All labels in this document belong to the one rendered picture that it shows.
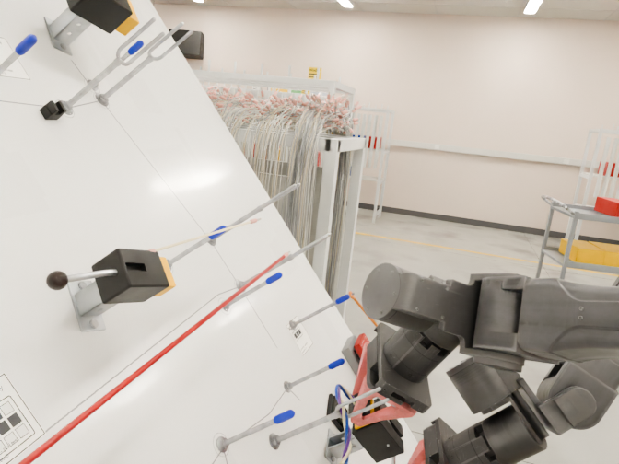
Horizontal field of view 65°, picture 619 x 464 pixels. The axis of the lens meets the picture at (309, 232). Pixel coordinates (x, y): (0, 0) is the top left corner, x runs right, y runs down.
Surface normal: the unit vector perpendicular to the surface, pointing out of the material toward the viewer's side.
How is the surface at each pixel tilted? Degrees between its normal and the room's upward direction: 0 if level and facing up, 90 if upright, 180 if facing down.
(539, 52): 90
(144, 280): 52
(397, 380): 30
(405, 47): 90
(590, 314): 72
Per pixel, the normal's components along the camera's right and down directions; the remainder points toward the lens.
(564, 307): -0.86, -0.31
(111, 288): -0.42, -0.09
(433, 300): 0.44, -0.12
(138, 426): 0.81, -0.48
